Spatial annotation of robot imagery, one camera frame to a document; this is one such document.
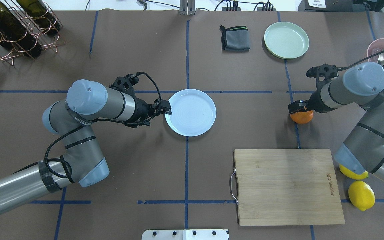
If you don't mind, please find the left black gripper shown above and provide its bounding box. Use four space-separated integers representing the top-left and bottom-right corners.
133 98 172 126

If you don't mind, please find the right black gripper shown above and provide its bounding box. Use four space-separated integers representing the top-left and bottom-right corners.
307 91 326 113

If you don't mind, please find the orange fruit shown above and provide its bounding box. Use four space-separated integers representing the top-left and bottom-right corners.
290 111 314 124

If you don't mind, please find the light blue ceramic plate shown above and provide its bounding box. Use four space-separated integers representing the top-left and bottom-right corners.
165 89 217 137

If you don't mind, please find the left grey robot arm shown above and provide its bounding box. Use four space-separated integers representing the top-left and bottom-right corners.
0 73 172 215

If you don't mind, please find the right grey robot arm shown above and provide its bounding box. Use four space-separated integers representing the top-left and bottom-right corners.
168 62 364 201

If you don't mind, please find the light green plate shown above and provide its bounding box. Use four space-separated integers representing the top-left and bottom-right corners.
264 22 310 60

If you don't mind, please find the yellow lemon near board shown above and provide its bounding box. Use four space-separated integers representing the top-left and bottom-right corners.
339 164 369 180

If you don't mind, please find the bamboo cutting board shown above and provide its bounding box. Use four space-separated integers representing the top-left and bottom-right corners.
233 149 345 226

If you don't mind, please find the grey folded cloth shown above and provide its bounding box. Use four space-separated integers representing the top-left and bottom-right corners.
220 25 250 52

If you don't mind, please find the yellow lemon outer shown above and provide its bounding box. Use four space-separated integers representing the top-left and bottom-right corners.
348 180 375 211

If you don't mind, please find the dark wine bottle right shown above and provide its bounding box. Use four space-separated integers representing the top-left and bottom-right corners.
17 0 61 36

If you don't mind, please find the dark wine bottle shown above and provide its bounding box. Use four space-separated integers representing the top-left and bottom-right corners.
17 0 61 36
0 1 42 59

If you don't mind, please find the dark wine bottle left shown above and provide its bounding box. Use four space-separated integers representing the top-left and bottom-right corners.
0 1 42 59

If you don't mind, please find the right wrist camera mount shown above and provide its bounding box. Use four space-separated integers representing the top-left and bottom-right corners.
305 64 342 90

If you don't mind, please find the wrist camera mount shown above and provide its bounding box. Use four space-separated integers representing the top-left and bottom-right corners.
109 74 139 98
305 64 342 90

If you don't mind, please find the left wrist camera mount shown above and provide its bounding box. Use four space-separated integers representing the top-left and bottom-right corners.
109 74 139 98

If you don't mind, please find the aluminium frame post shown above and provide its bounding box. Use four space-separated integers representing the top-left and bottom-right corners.
179 0 196 16

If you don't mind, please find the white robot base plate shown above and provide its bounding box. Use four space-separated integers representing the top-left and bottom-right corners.
141 229 230 240

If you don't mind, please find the copper wire bottle rack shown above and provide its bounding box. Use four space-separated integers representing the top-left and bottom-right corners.
0 0 66 65

